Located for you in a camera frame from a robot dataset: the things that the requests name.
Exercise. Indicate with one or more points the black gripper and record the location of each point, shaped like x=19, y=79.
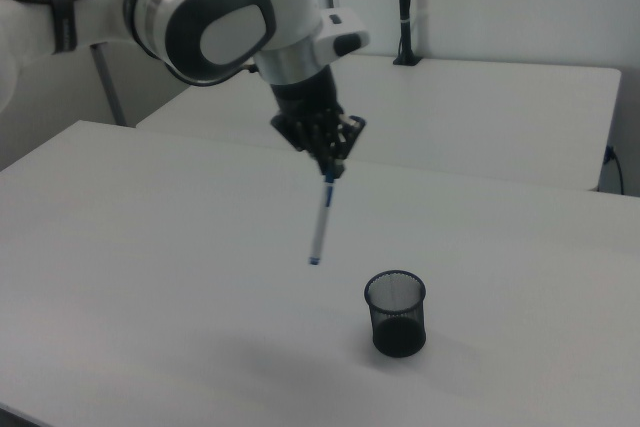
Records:
x=310, y=107

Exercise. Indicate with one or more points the white marker with blue cap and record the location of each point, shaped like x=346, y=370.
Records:
x=321, y=222

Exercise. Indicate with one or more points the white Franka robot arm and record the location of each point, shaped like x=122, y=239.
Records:
x=210, y=22

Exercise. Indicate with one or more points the white rear table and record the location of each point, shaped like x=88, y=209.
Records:
x=475, y=117

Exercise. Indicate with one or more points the black pole with clamp base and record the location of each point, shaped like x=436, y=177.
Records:
x=404, y=2

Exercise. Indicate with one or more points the black mesh pen cup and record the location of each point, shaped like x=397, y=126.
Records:
x=399, y=329

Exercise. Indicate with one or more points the grey metal frame leg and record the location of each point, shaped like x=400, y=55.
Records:
x=110, y=92

